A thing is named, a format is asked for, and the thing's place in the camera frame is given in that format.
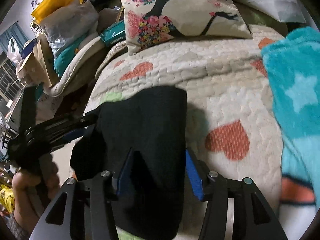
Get teal star fleece blanket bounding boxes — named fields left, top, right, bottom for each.
left=261, top=27, right=319, bottom=209

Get patterned quilted bedspread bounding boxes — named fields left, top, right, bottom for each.
left=83, top=24, right=286, bottom=240

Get white plastic bag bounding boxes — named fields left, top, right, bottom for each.
left=7, top=37, right=22, bottom=65

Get teal folded cloth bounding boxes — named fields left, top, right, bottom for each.
left=53, top=34, right=87, bottom=77

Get black pants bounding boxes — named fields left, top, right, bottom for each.
left=70, top=86, right=187, bottom=239

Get clear plastic bag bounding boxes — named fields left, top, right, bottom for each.
left=40, top=0, right=99, bottom=59

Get teal tissue pack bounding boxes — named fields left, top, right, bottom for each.
left=100, top=20, right=126, bottom=47

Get brown cardboard box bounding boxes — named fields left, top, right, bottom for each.
left=16, top=34, right=60, bottom=88

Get beige padded cushion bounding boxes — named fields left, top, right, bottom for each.
left=43, top=36, right=107, bottom=97

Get yellow bag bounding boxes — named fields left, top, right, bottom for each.
left=31, top=0, right=84, bottom=24

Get left hand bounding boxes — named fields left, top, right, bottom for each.
left=12, top=154, right=60, bottom=234

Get floral woman print pillow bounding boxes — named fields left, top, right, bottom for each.
left=120, top=0, right=252, bottom=55

